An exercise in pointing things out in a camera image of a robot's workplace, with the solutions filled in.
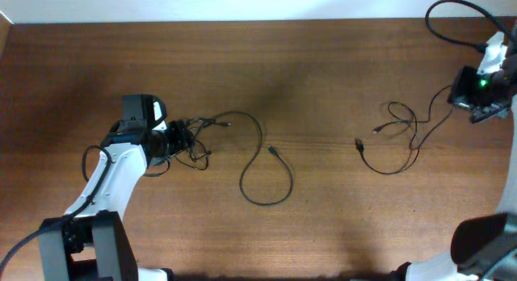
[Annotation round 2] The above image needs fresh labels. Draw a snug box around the black USB cable bundle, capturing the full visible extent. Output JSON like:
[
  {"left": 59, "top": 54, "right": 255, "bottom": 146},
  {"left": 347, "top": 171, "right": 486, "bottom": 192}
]
[{"left": 143, "top": 110, "right": 295, "bottom": 207}]

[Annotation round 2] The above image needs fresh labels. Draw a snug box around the black separated USB cable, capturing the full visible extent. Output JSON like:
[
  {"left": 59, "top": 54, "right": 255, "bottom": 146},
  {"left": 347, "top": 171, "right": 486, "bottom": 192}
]
[{"left": 354, "top": 85, "right": 457, "bottom": 176}]

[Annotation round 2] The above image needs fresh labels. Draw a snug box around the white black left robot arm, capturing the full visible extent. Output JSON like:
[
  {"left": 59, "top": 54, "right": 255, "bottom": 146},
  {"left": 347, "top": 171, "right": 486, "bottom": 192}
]
[{"left": 38, "top": 94, "right": 193, "bottom": 280}]

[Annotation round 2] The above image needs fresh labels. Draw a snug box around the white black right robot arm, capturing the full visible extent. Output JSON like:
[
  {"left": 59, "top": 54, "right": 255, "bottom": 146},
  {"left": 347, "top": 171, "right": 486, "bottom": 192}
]
[{"left": 387, "top": 31, "right": 516, "bottom": 281}]

